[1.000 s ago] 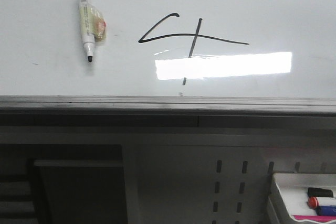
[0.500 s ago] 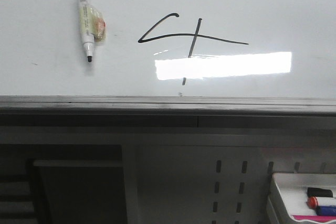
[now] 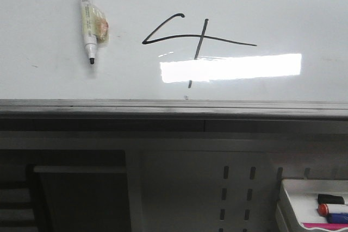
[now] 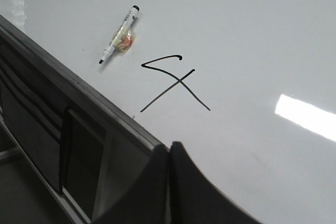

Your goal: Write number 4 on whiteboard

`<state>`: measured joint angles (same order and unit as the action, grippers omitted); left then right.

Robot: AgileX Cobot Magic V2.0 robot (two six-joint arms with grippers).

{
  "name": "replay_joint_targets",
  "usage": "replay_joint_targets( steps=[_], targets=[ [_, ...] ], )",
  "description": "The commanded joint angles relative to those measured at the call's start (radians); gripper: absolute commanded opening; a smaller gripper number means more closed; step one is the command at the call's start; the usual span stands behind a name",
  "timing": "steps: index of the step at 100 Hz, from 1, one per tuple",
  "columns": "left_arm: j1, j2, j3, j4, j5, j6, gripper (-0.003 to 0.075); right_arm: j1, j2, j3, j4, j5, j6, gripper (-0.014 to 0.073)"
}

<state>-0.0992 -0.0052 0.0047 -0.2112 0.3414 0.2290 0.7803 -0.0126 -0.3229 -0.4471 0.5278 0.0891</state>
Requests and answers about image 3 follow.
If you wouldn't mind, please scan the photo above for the blue marker in tray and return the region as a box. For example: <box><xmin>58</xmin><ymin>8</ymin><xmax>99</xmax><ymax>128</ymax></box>
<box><xmin>326</xmin><ymin>213</ymin><xmax>348</xmax><ymax>224</ymax></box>

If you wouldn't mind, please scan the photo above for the white plastic storage tray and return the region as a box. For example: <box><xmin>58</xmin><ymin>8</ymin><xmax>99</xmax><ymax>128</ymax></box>
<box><xmin>275</xmin><ymin>179</ymin><xmax>347</xmax><ymax>231</ymax></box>

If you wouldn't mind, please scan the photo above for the red capped marker in tray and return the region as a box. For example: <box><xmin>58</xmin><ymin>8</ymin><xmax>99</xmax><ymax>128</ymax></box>
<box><xmin>316</xmin><ymin>203</ymin><xmax>348</xmax><ymax>216</ymax></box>

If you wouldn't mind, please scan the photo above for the pink item in tray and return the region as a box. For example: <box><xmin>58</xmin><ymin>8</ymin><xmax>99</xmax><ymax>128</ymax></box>
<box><xmin>301</xmin><ymin>223</ymin><xmax>347</xmax><ymax>231</ymax></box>

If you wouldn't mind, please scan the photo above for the dark panel with white bar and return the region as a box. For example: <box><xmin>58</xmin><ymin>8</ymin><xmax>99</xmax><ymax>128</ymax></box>
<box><xmin>26</xmin><ymin>165</ymin><xmax>131</xmax><ymax>231</ymax></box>

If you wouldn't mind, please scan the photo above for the white whiteboard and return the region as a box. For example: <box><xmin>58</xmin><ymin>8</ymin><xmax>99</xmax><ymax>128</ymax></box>
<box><xmin>1</xmin><ymin>0</ymin><xmax>347</xmax><ymax>102</ymax></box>

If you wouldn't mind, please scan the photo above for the white whiteboard marker with tape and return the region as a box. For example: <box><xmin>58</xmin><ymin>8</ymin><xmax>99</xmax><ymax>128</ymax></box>
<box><xmin>79</xmin><ymin>0</ymin><xmax>109</xmax><ymax>65</ymax></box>

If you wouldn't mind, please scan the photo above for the white slotted pegboard panel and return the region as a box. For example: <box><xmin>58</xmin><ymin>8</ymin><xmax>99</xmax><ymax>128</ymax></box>
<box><xmin>126</xmin><ymin>150</ymin><xmax>347</xmax><ymax>231</ymax></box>

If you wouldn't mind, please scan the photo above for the grey aluminium whiteboard frame rail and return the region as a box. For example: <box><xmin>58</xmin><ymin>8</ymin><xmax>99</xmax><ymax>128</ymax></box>
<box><xmin>1</xmin><ymin>99</ymin><xmax>347</xmax><ymax>131</ymax></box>

